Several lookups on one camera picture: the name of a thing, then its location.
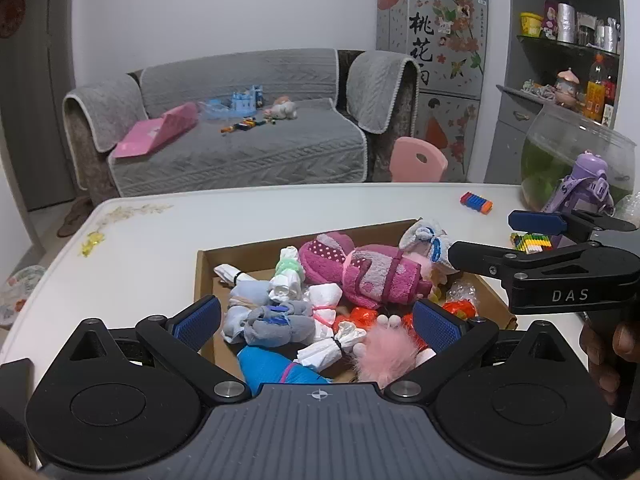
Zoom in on bubble wrap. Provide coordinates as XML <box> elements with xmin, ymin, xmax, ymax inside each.
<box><xmin>614</xmin><ymin>191</ymin><xmax>640</xmax><ymax>222</ymax></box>

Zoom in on blue cloth bundle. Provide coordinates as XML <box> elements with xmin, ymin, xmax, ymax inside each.
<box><xmin>236</xmin><ymin>344</ymin><xmax>332</xmax><ymax>397</ymax></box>

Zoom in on red round door decoration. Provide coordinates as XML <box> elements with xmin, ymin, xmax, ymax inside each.
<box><xmin>0</xmin><ymin>0</ymin><xmax>27</xmax><ymax>38</ymax></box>

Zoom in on yellow green toy blocks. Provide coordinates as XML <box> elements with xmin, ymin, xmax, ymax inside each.
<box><xmin>510</xmin><ymin>231</ymin><xmax>554</xmax><ymax>255</ymax></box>

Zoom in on red blue orange toy blocks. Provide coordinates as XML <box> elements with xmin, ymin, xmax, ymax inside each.
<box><xmin>460</xmin><ymin>191</ymin><xmax>494</xmax><ymax>214</ymax></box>

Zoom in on brown cardboard box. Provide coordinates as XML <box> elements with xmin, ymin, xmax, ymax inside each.
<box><xmin>196</xmin><ymin>218</ymin><xmax>518</xmax><ymax>396</ymax></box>

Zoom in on grey shelf cabinet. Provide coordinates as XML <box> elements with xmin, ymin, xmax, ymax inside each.
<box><xmin>484</xmin><ymin>0</ymin><xmax>626</xmax><ymax>186</ymax></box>

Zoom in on pink furry toy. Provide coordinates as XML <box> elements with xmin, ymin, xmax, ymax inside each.
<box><xmin>355</xmin><ymin>315</ymin><xmax>428</xmax><ymax>391</ymax></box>

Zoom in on blue toy castle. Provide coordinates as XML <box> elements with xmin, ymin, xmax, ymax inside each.
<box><xmin>230</xmin><ymin>85</ymin><xmax>268</xmax><ymax>114</ymax></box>

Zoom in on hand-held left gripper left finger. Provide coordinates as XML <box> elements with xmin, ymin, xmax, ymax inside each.
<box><xmin>70</xmin><ymin>295</ymin><xmax>251</xmax><ymax>404</ymax></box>

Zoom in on grey sofa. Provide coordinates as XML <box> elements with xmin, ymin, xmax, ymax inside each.
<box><xmin>61</xmin><ymin>48</ymin><xmax>422</xmax><ymax>200</ymax></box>

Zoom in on grey quilted armrest cover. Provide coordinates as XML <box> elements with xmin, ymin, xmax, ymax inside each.
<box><xmin>62</xmin><ymin>72</ymin><xmax>146</xmax><ymax>153</ymax></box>
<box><xmin>346</xmin><ymin>50</ymin><xmax>422</xmax><ymax>134</ymax></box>

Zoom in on green white sock bundle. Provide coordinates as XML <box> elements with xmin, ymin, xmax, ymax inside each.
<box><xmin>270</xmin><ymin>246</ymin><xmax>307</xmax><ymax>303</ymax></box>

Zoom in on grey quilted sofa cover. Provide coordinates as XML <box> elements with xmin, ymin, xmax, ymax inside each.
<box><xmin>107</xmin><ymin>48</ymin><xmax>369</xmax><ymax>198</ymax></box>

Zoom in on orange drink bottle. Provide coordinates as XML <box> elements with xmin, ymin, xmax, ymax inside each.
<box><xmin>582</xmin><ymin>53</ymin><xmax>618</xmax><ymax>122</ymax></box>

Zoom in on brown floor slipper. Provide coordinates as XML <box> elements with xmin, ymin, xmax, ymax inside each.
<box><xmin>56</xmin><ymin>196</ymin><xmax>94</xmax><ymax>238</ymax></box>

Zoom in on floral patterned cushion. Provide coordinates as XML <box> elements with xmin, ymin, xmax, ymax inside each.
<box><xmin>0</xmin><ymin>264</ymin><xmax>47</xmax><ymax>329</ymax></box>

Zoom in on person's right hand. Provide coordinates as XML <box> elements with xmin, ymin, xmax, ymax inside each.
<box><xmin>580</xmin><ymin>316</ymin><xmax>640</xmax><ymax>405</ymax></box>

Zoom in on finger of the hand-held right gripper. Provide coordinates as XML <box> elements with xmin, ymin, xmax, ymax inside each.
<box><xmin>508</xmin><ymin>209</ymin><xmax>640</xmax><ymax>251</ymax></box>
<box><xmin>447</xmin><ymin>241</ymin><xmax>601</xmax><ymax>281</ymax></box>

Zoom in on purple water bottle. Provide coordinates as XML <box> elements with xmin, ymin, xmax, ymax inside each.
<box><xmin>540</xmin><ymin>151</ymin><xmax>615</xmax><ymax>222</ymax></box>

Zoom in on magenta pink rolled sock bundle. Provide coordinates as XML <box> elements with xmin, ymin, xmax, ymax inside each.
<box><xmin>298</xmin><ymin>230</ymin><xmax>435</xmax><ymax>309</ymax></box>

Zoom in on fridge with flower decals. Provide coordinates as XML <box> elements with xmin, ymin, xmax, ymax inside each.
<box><xmin>375</xmin><ymin>0</ymin><xmax>489</xmax><ymax>184</ymax></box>

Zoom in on pink plastic chair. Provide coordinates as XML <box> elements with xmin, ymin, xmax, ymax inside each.
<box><xmin>390</xmin><ymin>136</ymin><xmax>449</xmax><ymax>184</ymax></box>

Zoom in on white desktop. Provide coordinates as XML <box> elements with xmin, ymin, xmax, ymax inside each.
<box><xmin>0</xmin><ymin>182</ymin><xmax>640</xmax><ymax>480</ymax></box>

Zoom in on light blue sock bundle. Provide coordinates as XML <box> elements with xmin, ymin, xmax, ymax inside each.
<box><xmin>221</xmin><ymin>280</ymin><xmax>275</xmax><ymax>345</ymax></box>

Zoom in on pink ceramic jar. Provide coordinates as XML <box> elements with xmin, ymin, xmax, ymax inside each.
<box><xmin>554</xmin><ymin>70</ymin><xmax>582</xmax><ymax>108</ymax></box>

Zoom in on scattered toy pens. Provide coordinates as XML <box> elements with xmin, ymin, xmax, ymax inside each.
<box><xmin>221</xmin><ymin>116</ymin><xmax>268</xmax><ymax>134</ymax></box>

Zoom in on grey knitted cloth bundle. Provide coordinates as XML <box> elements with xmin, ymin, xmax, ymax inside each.
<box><xmin>243</xmin><ymin>301</ymin><xmax>314</xmax><ymax>347</ymax></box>

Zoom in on yellow plastic tub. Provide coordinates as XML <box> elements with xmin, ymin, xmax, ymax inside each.
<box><xmin>520</xmin><ymin>12</ymin><xmax>544</xmax><ymax>38</ymax></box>

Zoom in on grey door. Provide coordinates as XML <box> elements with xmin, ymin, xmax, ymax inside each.
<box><xmin>0</xmin><ymin>0</ymin><xmax>76</xmax><ymax>211</ymax></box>

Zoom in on clear plastic bag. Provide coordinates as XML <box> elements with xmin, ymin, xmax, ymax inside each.
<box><xmin>446</xmin><ymin>281</ymin><xmax>479</xmax><ymax>311</ymax></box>

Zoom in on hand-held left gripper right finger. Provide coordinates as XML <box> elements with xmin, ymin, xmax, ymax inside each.
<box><xmin>387</xmin><ymin>299</ymin><xmax>573</xmax><ymax>404</ymax></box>

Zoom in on white blue-trimmed cloth bundle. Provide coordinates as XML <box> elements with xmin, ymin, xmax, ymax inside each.
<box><xmin>398</xmin><ymin>217</ymin><xmax>461</xmax><ymax>277</ymax></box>

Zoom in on white pink plush toy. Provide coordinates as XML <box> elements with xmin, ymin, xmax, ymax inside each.
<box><xmin>263</xmin><ymin>96</ymin><xmax>299</xmax><ymax>121</ymax></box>

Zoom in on silver can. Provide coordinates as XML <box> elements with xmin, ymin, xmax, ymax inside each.
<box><xmin>556</xmin><ymin>2</ymin><xmax>578</xmax><ymax>43</ymax></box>

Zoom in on glass fish bowl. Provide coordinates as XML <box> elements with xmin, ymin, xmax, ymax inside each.
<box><xmin>520</xmin><ymin>105</ymin><xmax>640</xmax><ymax>212</ymax></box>

